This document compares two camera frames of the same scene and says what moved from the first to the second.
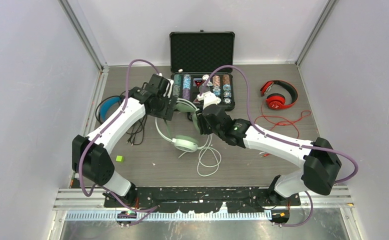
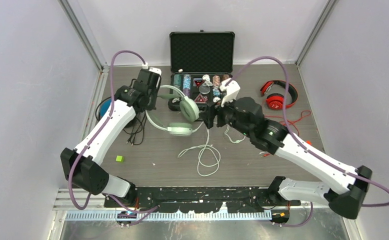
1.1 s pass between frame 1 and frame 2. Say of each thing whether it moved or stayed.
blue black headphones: stayed
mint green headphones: moved
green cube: stayed
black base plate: stayed
